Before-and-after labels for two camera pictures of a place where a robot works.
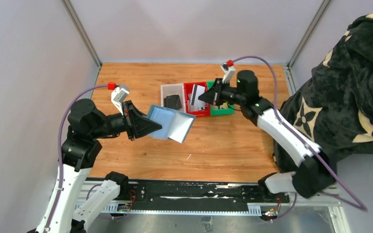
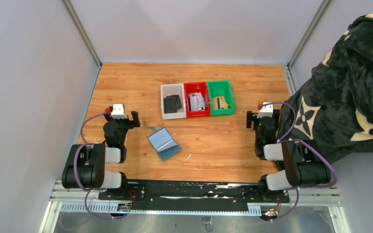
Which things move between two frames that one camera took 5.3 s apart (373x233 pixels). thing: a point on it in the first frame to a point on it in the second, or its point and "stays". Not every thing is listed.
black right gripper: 220,93 to 255,119
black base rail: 228,196 stays
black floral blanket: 345,107 stays
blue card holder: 175,124 to 163,143
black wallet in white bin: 173,101 stays
